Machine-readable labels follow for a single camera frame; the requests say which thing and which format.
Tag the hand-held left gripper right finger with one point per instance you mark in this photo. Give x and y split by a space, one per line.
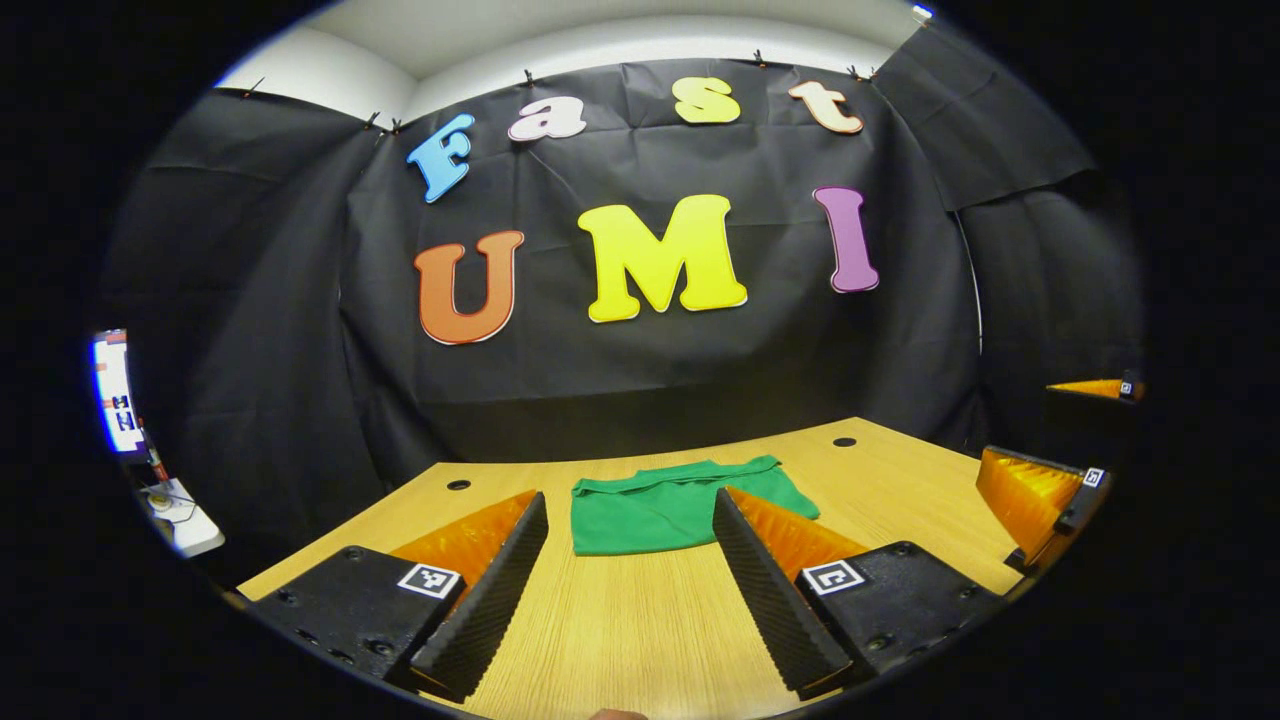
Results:
770 600

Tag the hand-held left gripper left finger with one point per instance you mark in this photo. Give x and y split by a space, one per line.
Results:
490 605

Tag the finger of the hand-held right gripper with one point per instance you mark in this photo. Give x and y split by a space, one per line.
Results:
1100 388
1030 500

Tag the green T-shirt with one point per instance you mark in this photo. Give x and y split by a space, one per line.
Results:
650 515

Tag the white flat box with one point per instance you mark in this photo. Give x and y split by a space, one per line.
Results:
195 530

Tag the bottle with red label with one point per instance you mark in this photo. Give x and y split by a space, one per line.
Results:
157 465

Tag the black backdrop cloth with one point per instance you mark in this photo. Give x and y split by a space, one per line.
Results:
250 300

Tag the computer monitor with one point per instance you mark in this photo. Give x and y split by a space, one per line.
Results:
115 390

